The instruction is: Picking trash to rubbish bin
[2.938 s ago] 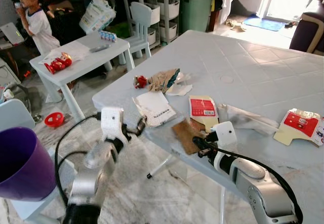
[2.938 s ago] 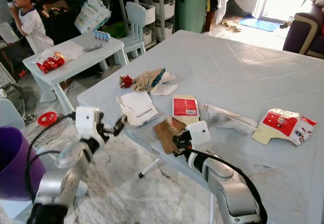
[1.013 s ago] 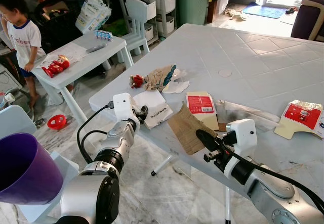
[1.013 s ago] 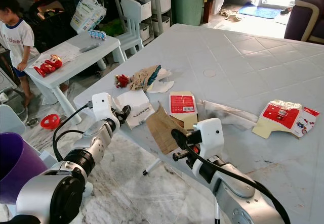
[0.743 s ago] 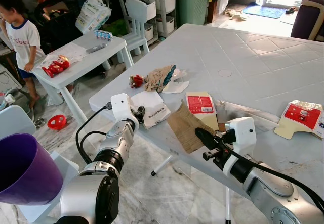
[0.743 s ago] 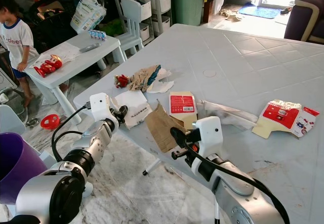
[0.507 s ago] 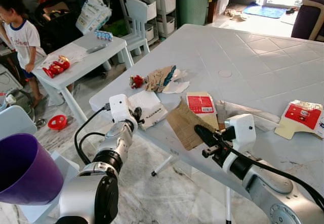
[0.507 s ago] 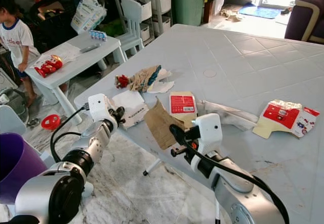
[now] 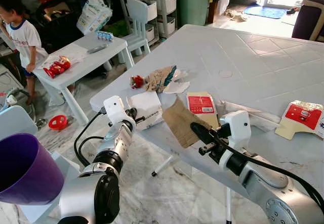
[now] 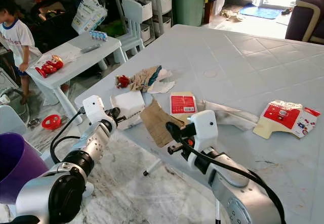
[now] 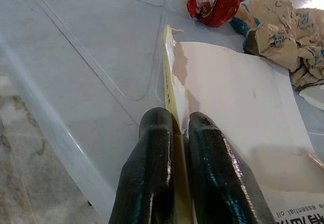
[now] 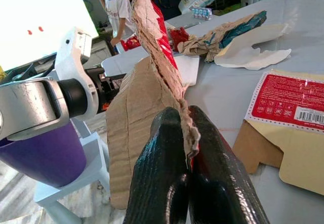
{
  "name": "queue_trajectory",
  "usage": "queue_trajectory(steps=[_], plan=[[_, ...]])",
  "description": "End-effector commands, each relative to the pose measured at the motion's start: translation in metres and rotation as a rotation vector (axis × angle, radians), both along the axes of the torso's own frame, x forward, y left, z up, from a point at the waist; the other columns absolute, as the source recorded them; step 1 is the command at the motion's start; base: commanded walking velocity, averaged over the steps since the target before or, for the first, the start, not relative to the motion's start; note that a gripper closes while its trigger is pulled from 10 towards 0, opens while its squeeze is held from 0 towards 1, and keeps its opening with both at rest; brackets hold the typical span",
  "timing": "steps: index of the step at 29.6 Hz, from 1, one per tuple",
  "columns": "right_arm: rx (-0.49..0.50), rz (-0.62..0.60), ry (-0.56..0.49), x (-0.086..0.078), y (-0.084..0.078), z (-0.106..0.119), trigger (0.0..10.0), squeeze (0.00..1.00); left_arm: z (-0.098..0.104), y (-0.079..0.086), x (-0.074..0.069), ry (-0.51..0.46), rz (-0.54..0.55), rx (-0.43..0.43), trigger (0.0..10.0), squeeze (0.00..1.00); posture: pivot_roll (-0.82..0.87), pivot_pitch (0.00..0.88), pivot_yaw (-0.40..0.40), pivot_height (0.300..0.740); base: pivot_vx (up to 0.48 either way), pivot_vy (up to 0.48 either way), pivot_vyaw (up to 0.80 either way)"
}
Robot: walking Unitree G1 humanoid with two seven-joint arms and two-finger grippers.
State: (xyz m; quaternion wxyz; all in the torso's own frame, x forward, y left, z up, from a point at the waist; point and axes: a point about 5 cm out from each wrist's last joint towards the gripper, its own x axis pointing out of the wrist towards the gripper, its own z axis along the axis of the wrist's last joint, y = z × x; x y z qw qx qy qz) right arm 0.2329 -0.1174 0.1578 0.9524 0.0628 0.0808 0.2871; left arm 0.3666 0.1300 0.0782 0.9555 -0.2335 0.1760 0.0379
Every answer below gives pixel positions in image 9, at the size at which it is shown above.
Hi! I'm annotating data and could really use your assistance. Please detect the large white plastic table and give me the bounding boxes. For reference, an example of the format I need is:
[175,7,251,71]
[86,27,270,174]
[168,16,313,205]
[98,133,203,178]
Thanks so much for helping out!
[90,24,324,224]

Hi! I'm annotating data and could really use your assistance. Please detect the red toy ring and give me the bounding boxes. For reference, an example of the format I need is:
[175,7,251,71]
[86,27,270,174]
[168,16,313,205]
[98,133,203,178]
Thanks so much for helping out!
[48,114,69,131]

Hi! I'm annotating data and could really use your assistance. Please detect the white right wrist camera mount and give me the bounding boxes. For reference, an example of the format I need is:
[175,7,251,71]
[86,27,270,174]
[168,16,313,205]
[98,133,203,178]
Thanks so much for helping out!
[220,110,252,153]

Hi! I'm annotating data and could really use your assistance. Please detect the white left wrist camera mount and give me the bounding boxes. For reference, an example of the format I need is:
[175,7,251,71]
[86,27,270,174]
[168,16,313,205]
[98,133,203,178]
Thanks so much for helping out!
[103,96,130,126]

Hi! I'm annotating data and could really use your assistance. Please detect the green lidded bin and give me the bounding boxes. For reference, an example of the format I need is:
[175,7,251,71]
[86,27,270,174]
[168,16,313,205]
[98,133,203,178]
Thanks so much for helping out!
[175,0,210,27]

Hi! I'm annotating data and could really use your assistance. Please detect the purple beige armchair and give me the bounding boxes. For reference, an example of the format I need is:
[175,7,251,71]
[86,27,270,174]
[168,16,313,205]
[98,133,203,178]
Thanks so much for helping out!
[292,0,324,42]

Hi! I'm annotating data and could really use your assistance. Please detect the white paper sheet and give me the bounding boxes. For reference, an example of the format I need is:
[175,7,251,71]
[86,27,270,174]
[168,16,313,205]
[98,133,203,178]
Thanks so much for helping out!
[42,43,90,69]

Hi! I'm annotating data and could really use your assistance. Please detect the white printed plastic bag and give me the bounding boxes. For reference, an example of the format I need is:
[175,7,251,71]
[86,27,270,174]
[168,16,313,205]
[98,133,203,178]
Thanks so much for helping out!
[76,0,113,35]

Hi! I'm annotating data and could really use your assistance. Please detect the small white plastic table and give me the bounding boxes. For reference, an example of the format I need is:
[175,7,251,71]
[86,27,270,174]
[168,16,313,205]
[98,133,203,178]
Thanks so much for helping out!
[32,32,135,126]

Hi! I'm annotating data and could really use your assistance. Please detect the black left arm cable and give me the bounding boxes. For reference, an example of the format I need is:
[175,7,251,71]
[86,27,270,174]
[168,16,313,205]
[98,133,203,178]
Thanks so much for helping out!
[73,110,110,167]

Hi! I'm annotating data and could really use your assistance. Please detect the beige crumpled floor cloth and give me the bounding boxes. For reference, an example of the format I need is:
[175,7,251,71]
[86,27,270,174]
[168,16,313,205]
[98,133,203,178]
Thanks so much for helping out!
[225,9,249,23]

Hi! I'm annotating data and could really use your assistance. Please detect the white crumpled tissue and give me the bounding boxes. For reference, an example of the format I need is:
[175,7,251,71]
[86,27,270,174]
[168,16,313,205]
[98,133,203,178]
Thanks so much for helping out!
[162,70,191,95]

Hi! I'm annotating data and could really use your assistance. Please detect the white paper box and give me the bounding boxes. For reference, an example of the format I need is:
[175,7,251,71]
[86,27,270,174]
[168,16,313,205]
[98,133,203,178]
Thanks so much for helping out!
[126,91,163,131]

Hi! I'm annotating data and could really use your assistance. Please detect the blue door mat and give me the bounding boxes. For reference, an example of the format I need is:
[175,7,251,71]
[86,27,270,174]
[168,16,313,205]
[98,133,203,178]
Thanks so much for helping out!
[244,5,289,20]

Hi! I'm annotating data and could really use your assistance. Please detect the pale blue plastic chair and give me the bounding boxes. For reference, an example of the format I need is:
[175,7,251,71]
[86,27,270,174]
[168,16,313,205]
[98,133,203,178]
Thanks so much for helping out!
[0,105,39,142]

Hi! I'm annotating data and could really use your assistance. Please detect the long white plastic wrapper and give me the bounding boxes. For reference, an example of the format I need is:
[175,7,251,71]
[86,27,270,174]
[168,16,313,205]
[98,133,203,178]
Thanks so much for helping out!
[218,101,285,132]

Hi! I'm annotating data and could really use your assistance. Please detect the child in white shirt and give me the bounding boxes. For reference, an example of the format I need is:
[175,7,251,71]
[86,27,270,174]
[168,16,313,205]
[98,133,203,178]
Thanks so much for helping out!
[0,0,49,106]

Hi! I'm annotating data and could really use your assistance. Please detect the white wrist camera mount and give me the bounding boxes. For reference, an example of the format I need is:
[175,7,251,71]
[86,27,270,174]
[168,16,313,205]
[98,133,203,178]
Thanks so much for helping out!
[103,96,130,126]
[220,110,252,153]

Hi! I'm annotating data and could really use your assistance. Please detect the grey remote control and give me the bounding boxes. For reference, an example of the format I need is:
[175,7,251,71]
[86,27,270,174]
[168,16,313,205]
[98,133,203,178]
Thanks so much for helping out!
[87,43,108,55]

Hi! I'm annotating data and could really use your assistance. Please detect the flat brown paper sheet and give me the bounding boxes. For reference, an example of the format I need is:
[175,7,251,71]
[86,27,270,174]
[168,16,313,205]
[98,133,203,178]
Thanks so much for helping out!
[161,97,214,149]

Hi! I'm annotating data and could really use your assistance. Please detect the small red crumpled wrapper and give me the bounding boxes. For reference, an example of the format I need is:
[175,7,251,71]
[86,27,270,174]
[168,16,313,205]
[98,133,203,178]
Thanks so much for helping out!
[129,75,145,89]

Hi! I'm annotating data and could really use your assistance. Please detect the white child chair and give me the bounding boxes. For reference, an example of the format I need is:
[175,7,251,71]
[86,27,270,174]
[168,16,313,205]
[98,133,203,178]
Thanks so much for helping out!
[117,0,151,66]

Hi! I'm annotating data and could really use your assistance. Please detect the blue white bottle pack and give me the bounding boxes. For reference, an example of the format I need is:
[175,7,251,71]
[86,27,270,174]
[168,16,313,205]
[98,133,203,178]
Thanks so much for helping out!
[95,30,115,43]

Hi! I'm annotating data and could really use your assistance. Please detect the red beige snack packet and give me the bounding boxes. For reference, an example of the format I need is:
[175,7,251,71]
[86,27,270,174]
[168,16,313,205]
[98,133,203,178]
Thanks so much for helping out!
[274,100,324,140]

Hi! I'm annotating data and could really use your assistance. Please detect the red doll toy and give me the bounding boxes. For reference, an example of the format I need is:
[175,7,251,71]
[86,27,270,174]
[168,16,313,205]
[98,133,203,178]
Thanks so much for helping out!
[43,56,72,79]

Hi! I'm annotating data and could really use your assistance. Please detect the purple plastic rubbish bin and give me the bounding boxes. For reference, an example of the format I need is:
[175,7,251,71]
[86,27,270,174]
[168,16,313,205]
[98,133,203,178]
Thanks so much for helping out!
[0,132,66,206]

